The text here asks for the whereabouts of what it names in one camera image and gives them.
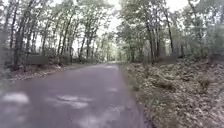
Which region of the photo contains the grey asphalt path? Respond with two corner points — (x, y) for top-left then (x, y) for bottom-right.
(0, 61), (155, 128)

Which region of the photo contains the wood of trees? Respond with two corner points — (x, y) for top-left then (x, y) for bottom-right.
(0, 0), (116, 71)
(114, 0), (224, 66)

